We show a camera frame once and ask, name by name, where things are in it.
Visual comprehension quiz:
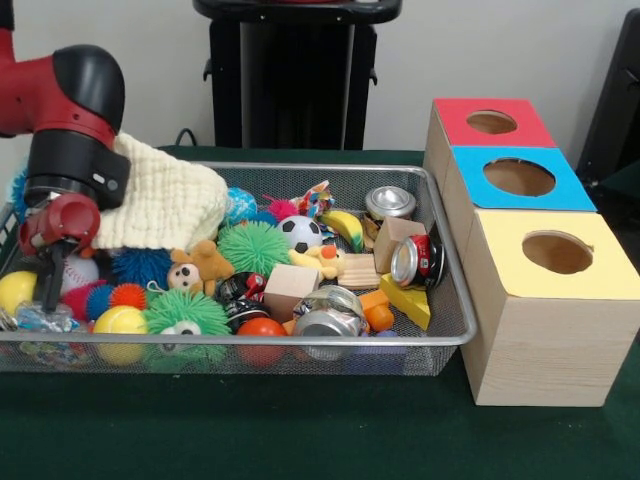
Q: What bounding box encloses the wooden box with three holes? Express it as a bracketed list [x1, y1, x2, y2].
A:
[425, 97, 640, 408]

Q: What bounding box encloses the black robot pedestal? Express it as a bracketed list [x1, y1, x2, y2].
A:
[193, 0, 403, 151]

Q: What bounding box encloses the plain yellow ball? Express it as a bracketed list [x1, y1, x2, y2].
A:
[92, 305, 149, 366]

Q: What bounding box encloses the crumpled clear plastic bottle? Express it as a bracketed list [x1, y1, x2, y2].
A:
[10, 303, 87, 337]

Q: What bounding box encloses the crushed silver can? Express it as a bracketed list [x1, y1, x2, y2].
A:
[291, 285, 367, 361]

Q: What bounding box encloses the brown teddy bear toy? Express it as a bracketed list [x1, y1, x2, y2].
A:
[166, 240, 236, 295]

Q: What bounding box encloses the yellow wedge block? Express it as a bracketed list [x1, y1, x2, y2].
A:
[380, 274, 433, 332]

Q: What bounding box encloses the blue spiky ball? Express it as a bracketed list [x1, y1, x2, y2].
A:
[7, 165, 31, 223]
[108, 247, 173, 290]

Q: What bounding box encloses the green spiky ball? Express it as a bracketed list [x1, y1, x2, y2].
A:
[142, 288, 233, 337]
[216, 221, 293, 278]

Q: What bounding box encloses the cream yellow cloth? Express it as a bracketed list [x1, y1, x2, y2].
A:
[90, 132, 232, 252]

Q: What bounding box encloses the clear mesh bin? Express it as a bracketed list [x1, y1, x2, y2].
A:
[0, 160, 478, 376]

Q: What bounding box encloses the black chair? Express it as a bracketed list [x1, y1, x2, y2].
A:
[578, 8, 640, 201]

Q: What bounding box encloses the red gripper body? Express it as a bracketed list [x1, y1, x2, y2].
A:
[18, 192, 102, 257]

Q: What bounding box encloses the orange red ball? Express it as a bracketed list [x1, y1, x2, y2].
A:
[236, 316, 289, 365]

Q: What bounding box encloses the white baseball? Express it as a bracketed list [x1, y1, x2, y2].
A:
[60, 253, 101, 297]

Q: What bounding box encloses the yellow smiley face ball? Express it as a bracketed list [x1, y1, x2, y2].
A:
[0, 270, 39, 317]

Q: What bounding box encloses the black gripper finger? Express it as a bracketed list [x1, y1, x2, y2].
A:
[40, 250, 67, 314]

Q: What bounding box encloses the dark green table cloth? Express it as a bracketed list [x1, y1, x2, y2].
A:
[0, 145, 640, 480]

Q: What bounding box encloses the black and white soccer ball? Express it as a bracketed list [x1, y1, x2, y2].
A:
[277, 215, 325, 254]

